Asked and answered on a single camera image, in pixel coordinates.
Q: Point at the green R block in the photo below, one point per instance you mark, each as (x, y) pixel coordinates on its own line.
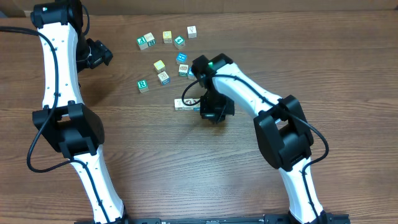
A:
(142, 86)

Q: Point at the white block blue side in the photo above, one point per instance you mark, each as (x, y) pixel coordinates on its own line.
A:
(163, 78)

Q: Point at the yellow top block front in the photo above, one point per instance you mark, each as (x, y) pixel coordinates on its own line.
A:
(159, 66)

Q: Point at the white block brown picture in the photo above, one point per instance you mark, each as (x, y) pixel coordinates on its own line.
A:
(187, 104)

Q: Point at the white block green side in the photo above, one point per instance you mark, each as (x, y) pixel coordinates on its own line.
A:
(150, 39)

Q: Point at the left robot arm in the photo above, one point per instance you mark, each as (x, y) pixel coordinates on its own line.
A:
(67, 124)

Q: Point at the blue P block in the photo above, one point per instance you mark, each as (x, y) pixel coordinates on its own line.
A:
(190, 74)

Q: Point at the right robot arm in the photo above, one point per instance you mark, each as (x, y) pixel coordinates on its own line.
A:
(284, 136)

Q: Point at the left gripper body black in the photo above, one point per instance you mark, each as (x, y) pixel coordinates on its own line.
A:
(90, 53)

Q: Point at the blue top letter block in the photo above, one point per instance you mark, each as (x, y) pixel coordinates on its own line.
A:
(178, 104)

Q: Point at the yellow top block back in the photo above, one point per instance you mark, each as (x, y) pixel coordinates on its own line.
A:
(167, 37)

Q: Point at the green triangle block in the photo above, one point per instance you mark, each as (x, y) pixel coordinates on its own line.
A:
(179, 42)

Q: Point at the white feather block blue X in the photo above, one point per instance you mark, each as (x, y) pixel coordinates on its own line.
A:
(196, 107)

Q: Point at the green letter block far left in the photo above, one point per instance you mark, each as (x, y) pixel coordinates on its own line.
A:
(142, 43)

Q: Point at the blue top block centre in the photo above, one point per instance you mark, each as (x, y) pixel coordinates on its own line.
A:
(181, 58)

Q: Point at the yellow block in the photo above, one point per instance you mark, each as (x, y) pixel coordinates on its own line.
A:
(167, 37)
(159, 66)

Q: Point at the white block red picture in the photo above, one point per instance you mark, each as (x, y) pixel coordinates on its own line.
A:
(183, 70)

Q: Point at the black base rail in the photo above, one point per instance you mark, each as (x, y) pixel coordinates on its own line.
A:
(327, 218)

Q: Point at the white block back right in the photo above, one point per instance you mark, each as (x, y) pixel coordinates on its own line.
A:
(192, 32)

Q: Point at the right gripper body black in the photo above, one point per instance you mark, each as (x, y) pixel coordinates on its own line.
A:
(217, 106)

